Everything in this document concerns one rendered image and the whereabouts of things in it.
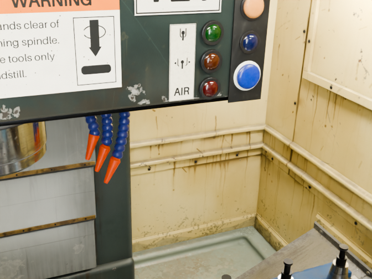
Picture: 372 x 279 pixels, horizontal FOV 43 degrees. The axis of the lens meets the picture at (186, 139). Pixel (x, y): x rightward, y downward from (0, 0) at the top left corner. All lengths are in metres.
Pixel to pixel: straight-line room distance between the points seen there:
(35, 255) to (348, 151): 0.97
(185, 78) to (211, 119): 1.27
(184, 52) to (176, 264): 1.50
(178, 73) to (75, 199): 0.82
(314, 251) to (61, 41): 1.35
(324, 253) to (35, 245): 0.92
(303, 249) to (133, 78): 1.28
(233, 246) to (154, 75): 1.60
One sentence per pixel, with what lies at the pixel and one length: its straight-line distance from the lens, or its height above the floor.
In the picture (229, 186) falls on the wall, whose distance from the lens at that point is 1.99.
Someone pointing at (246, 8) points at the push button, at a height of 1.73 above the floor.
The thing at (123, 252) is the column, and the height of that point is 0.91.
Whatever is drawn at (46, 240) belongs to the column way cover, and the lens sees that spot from 1.37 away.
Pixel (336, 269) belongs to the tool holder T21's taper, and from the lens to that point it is 0.87.
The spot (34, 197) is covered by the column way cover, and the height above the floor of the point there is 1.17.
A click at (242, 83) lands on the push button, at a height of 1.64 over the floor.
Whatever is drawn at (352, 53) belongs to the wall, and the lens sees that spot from 1.50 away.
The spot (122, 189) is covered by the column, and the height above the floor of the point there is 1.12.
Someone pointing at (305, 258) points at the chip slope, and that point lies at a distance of 1.69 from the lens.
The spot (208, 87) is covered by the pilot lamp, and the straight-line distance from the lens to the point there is 0.55.
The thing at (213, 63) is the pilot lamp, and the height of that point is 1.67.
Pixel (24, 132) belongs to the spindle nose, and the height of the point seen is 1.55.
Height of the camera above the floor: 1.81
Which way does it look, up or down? 24 degrees down
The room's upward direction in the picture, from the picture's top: 2 degrees clockwise
